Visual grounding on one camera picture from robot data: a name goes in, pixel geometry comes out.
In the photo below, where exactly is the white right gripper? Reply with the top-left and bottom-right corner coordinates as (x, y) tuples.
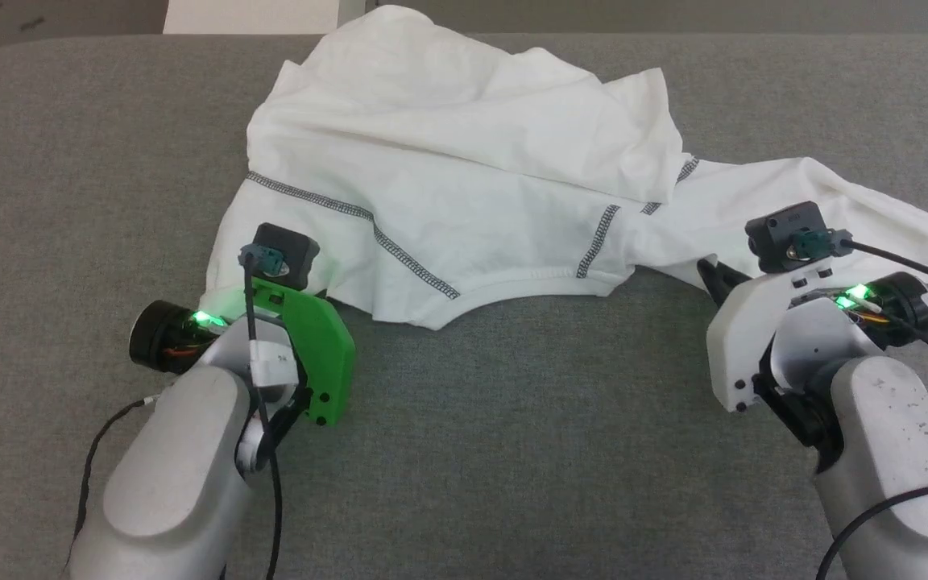
(698, 258), (928, 413)

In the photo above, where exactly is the white garment with grey stitching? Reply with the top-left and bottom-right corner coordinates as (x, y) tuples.
(206, 4), (928, 331)

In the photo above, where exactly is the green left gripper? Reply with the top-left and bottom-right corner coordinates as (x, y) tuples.
(130, 284), (356, 428)

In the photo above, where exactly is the white rectangular box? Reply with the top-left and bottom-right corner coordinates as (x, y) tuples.
(163, 0), (370, 35)

